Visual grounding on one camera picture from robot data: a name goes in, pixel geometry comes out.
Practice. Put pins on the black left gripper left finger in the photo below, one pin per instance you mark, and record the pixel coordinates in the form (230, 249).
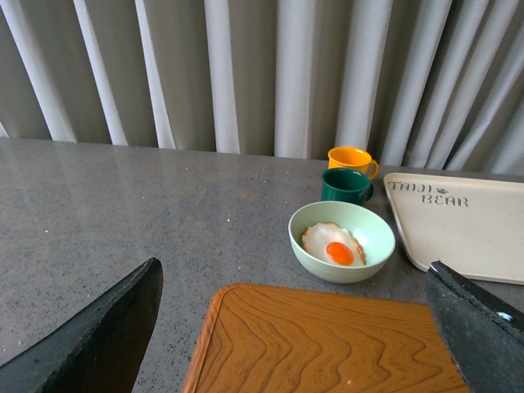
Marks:
(101, 348)

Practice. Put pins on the dark green mug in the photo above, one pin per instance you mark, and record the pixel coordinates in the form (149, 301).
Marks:
(347, 185)

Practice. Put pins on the wooden cutting board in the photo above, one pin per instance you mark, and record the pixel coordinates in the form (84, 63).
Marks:
(258, 338)

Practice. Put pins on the yellow mug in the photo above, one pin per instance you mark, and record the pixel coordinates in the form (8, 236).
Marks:
(353, 158)

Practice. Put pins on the fake fried egg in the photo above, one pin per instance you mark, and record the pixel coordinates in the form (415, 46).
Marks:
(332, 244)

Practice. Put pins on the cream bear tray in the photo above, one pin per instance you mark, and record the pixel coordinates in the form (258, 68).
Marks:
(474, 226)

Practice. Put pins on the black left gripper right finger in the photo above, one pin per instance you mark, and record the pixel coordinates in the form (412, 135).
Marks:
(483, 334)

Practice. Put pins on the grey white curtain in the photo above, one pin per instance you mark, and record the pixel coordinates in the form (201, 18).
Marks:
(424, 84)

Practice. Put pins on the light green bowl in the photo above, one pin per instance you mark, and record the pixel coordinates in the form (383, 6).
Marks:
(369, 229)

